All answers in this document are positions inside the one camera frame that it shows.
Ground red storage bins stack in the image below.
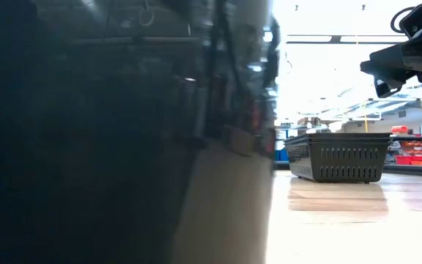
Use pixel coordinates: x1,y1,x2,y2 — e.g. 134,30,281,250
395,140,422,166

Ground translucent grey plastic bin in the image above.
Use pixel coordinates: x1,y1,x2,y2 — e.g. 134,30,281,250
0,0,281,264

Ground blue storage bin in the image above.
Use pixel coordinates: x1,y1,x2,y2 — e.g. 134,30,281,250
275,139,290,162

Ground grey storage bins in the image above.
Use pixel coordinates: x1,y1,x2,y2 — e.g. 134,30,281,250
388,141,399,164

